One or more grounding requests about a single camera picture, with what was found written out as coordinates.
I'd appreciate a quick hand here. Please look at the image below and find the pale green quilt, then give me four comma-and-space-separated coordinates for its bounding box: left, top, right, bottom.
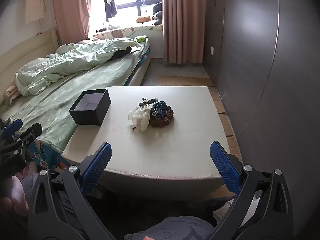
15, 37, 142, 97

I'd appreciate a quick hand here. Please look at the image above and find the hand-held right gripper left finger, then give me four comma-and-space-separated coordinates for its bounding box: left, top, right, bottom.
27, 142, 112, 240

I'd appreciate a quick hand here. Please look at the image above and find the brown seed bead bracelet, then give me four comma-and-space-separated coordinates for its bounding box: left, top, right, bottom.
149, 106, 174, 128

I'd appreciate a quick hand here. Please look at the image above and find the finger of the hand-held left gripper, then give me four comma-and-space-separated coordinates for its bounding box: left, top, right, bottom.
6, 122, 43, 155
0, 119, 23, 142

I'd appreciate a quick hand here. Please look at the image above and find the pink curtain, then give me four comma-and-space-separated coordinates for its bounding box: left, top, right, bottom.
162, 0, 205, 67
52, 0, 91, 46

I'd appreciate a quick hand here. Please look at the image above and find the black square gift box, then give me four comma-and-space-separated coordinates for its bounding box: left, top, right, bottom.
69, 89, 111, 126

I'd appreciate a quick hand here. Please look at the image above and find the cartoon printed bed sheet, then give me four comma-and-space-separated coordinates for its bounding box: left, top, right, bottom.
26, 139, 69, 174

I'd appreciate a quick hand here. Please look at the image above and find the pink folded towel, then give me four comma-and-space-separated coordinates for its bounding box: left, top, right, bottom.
3, 84, 20, 105

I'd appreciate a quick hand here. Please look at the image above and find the dark and green beaded bracelet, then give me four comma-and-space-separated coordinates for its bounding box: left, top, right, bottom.
139, 97, 157, 107

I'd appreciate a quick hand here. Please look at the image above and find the grey wardrobe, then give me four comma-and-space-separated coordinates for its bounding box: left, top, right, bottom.
204, 0, 320, 170

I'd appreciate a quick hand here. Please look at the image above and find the person's grey trouser leg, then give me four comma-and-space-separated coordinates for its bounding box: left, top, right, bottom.
124, 216, 216, 240

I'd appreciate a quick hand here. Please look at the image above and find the black bag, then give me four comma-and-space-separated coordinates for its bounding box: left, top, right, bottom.
152, 2, 163, 26

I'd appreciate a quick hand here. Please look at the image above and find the green bed blanket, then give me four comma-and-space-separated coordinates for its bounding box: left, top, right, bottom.
0, 41, 150, 162

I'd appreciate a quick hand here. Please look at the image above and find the person's left hand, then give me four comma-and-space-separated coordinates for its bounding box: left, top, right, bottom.
0, 175, 30, 217

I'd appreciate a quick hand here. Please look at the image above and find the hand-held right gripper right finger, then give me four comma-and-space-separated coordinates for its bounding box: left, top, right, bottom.
209, 141, 294, 240

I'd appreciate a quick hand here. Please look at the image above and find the white gauze pouch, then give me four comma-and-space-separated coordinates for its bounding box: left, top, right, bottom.
128, 106, 151, 132

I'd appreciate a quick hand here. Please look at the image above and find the white hanging cloth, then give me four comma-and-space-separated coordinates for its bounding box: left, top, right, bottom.
24, 0, 44, 22

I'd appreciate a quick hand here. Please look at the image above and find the cream upholstered bed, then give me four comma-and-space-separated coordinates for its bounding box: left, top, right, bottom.
0, 27, 152, 103

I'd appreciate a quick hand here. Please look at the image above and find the blue flower bead ornament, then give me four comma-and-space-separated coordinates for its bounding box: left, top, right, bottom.
151, 101, 168, 118

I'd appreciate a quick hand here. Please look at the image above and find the printed window seat cushion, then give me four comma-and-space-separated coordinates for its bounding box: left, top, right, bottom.
93, 21, 163, 41

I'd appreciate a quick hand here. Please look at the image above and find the black cloth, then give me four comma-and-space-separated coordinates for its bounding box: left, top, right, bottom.
113, 46, 133, 57

